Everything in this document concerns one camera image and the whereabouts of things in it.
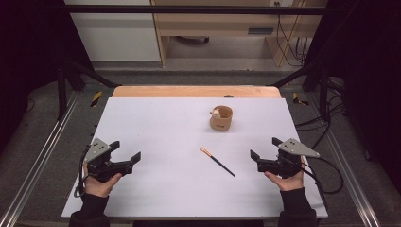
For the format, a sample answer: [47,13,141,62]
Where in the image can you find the yellow black tape strip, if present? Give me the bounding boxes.
[90,91,104,109]
[291,92,310,107]

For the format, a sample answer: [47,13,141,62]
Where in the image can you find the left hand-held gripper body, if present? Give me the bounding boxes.
[83,137,133,183]

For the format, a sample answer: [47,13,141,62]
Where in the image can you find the black frame stand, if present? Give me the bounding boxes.
[270,60,332,123]
[56,58,123,121]

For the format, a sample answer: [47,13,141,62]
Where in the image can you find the black floor cables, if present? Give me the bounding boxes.
[294,79,348,150]

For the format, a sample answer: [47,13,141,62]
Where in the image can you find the aluminium rail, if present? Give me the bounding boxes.
[305,93,383,227]
[0,90,80,227]

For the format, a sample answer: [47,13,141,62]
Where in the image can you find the wooden table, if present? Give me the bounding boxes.
[112,85,282,99]

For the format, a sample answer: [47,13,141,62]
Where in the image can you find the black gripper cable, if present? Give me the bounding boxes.
[301,155,345,196]
[73,147,92,199]

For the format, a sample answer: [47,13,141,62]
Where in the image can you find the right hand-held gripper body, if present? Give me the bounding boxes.
[256,137,321,180]

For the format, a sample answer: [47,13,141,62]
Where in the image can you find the wooden desk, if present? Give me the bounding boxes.
[150,0,329,68]

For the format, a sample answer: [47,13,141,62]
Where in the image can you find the paintbrush with black handle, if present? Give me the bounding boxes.
[200,147,236,178]

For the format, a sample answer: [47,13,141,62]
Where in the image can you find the person's right hand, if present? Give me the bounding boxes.
[263,156,305,193]

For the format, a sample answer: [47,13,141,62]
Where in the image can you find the white cabinet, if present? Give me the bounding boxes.
[63,0,162,63]

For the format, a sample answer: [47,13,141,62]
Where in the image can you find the white board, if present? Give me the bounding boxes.
[61,96,329,219]

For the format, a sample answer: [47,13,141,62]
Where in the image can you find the bundle of hanging cables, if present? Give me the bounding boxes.
[273,1,313,68]

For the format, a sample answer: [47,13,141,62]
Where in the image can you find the black curtain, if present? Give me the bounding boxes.
[304,0,401,193]
[0,0,96,152]

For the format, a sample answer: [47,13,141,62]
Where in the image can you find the black frame crossbar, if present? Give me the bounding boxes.
[61,4,327,16]

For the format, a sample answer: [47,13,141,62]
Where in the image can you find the wooden pen holder with figure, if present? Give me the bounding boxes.
[209,105,234,132]

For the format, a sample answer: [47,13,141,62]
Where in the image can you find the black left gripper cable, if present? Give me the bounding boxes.
[73,147,92,199]

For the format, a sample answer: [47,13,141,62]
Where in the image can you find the person's left hand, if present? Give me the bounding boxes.
[82,164,124,199]

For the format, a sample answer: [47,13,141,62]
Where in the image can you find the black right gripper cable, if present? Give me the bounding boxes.
[301,155,345,196]

